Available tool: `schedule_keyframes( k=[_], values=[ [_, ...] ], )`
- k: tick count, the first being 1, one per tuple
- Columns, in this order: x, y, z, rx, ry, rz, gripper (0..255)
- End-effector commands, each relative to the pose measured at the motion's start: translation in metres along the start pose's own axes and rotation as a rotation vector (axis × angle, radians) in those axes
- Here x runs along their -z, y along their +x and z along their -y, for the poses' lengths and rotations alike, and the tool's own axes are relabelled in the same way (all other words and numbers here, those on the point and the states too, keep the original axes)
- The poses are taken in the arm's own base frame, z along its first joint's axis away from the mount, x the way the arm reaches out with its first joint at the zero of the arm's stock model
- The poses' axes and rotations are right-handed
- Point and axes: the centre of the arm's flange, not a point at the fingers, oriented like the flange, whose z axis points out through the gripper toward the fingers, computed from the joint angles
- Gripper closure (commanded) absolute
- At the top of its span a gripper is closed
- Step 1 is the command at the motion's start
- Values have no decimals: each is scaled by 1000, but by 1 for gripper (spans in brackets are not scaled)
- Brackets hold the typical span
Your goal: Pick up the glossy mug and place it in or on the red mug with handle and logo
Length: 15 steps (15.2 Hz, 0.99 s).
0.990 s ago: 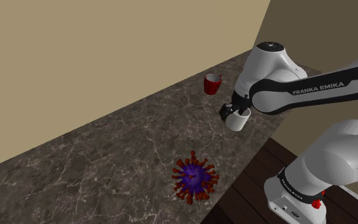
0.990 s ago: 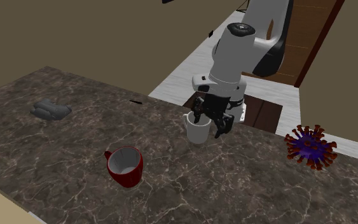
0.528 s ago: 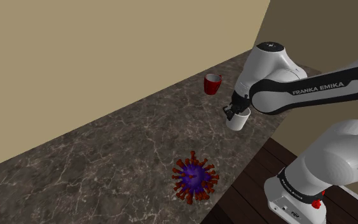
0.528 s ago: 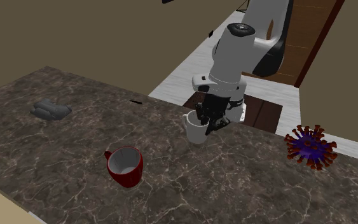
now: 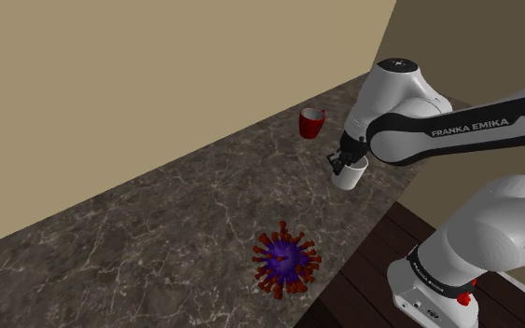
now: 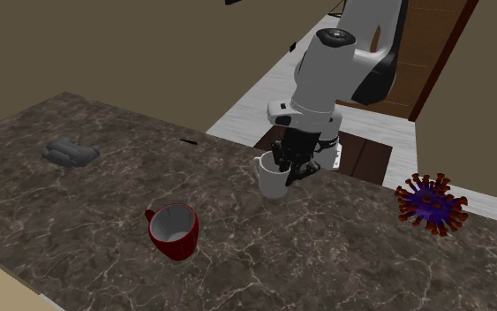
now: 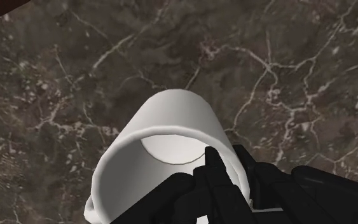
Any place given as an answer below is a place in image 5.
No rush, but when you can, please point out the purple ball with red spikes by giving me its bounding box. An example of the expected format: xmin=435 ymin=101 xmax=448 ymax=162
xmin=251 ymin=220 xmax=323 ymax=300

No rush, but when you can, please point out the white cup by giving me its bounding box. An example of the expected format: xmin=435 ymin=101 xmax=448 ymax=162
xmin=330 ymin=156 xmax=370 ymax=191

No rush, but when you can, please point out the red mug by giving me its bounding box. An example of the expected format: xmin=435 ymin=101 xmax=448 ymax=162
xmin=298 ymin=107 xmax=327 ymax=140

